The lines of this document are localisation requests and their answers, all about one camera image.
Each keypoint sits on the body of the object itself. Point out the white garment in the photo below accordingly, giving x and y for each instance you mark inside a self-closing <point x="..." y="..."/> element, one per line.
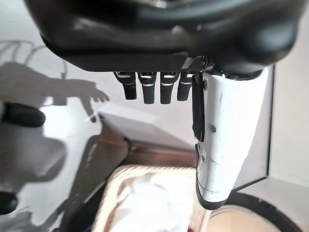
<point x="154" y="200"/>

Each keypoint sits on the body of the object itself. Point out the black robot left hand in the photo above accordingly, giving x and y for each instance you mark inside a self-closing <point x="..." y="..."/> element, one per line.
<point x="157" y="31"/>

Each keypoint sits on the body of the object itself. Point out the cream wicker laundry basket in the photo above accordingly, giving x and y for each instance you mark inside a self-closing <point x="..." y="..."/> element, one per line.
<point x="108" y="193"/>

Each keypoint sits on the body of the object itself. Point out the round glass washing machine door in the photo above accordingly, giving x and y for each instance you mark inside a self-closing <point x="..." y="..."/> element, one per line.
<point x="265" y="205"/>

